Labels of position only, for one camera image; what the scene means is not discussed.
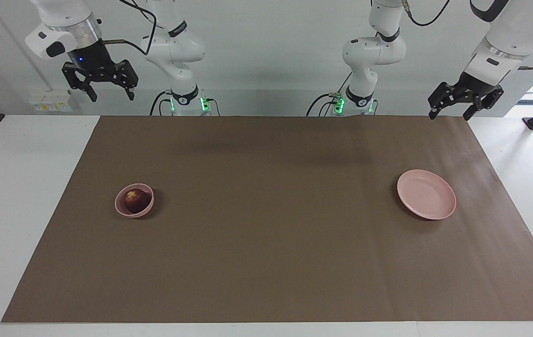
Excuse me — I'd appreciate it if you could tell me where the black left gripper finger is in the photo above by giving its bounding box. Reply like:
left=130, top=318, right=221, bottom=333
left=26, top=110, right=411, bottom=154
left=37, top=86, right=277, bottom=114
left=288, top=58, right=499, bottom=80
left=463, top=90, right=504, bottom=121
left=428, top=83, right=457, bottom=120

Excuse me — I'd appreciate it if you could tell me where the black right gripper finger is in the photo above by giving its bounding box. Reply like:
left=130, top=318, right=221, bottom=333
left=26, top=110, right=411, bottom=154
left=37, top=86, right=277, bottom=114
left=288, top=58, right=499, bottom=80
left=62, top=62, right=98, bottom=103
left=116, top=59, right=139, bottom=101

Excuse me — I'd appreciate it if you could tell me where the dark red apple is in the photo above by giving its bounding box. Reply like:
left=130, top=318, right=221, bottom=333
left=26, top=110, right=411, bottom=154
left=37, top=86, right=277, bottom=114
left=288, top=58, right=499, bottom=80
left=124, top=189, right=152, bottom=214

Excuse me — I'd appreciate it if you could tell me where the pink plate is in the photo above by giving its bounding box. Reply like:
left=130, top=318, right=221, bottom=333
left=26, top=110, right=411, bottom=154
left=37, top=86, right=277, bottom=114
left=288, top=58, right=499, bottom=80
left=397, top=169, right=457, bottom=220

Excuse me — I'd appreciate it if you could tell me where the pink bowl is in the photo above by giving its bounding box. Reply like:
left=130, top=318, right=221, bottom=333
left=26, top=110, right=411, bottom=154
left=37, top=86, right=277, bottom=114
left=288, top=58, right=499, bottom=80
left=115, top=183, right=154, bottom=219

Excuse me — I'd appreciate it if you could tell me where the brown table mat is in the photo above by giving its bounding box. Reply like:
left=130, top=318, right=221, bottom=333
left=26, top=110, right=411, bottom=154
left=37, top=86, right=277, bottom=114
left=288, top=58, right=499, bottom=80
left=1, top=116, right=533, bottom=323

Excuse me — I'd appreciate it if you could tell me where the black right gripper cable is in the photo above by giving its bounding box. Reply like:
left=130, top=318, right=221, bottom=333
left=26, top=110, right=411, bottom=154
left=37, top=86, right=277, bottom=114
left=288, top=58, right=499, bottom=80
left=102, top=0, right=158, bottom=57

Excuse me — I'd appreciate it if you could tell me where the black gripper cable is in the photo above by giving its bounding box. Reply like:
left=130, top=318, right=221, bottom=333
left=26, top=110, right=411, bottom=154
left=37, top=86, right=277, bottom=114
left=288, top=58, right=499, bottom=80
left=102, top=0, right=158, bottom=57
left=402, top=0, right=533, bottom=71

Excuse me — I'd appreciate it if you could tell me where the white wall socket strip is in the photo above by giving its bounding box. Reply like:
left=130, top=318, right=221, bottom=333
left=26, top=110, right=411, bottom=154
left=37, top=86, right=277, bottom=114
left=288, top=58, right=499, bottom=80
left=29, top=91, right=74, bottom=113

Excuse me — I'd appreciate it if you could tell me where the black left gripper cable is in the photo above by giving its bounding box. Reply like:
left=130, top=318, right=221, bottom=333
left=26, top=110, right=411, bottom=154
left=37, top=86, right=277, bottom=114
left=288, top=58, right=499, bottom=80
left=402, top=0, right=533, bottom=71

